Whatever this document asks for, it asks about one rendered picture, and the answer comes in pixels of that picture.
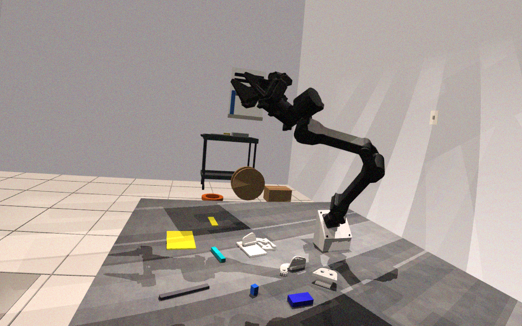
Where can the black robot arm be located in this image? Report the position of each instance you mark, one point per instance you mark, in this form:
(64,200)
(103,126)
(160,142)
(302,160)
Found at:
(310,131)

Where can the blue rectangular block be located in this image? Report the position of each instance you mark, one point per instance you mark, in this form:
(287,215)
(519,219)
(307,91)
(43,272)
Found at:
(254,289)
(300,299)

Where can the dark grey long bar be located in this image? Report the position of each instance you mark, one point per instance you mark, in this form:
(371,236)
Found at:
(183,291)

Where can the white curved jaw with gear teeth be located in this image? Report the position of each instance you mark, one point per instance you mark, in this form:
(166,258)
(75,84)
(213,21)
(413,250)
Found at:
(251,239)

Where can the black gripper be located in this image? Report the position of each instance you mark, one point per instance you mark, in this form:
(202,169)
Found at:
(267,92)

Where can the cyan rectangular block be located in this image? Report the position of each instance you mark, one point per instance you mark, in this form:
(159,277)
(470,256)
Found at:
(218,254)

